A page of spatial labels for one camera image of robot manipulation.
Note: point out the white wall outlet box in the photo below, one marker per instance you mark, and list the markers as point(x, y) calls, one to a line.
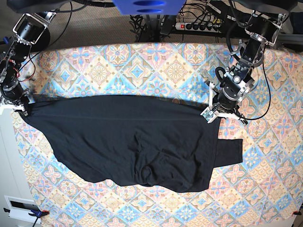
point(19, 209)

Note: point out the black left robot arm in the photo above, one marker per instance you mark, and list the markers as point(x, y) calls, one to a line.
point(236, 81)

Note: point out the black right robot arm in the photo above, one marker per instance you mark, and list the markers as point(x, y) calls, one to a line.
point(36, 17)

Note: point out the patterned colourful tablecloth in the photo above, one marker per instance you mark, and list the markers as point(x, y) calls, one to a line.
point(266, 189)

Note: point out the black t-shirt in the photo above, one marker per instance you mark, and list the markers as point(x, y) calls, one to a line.
point(134, 140)

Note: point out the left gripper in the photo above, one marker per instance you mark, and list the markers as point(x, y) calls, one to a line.
point(223, 103)

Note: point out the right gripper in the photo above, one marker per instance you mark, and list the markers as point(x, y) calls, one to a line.
point(18, 105)

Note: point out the white power strip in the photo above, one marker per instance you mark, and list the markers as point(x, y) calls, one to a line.
point(198, 27)

